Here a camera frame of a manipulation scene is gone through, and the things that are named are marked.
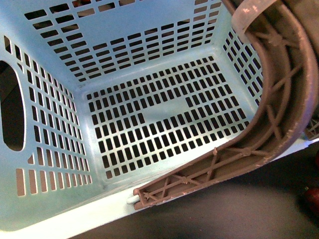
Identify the light blue plastic basket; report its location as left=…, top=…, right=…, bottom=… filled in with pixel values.
left=0, top=0, right=319, bottom=239

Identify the brown basket handle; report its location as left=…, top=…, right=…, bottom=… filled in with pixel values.
left=133, top=0, right=319, bottom=210

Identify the dark red apple right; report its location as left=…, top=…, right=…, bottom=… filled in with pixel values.
left=303, top=187, right=319, bottom=217

